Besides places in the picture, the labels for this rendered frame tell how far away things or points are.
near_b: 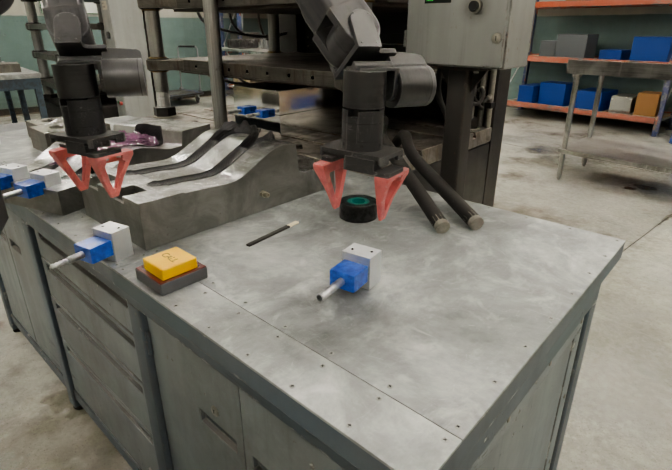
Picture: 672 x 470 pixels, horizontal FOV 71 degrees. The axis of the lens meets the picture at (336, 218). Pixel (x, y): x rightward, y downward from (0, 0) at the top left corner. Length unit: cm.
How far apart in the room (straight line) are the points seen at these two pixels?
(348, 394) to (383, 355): 8
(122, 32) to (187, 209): 441
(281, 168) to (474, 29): 63
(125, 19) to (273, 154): 435
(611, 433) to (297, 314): 133
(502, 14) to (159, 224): 94
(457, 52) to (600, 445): 124
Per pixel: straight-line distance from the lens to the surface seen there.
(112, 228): 89
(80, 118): 82
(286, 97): 177
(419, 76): 67
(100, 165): 80
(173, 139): 140
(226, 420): 89
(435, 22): 141
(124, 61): 82
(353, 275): 69
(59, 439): 181
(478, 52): 135
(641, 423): 192
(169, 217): 92
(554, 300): 78
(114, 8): 527
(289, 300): 71
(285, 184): 107
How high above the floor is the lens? 117
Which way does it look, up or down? 22 degrees down
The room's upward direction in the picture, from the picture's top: straight up
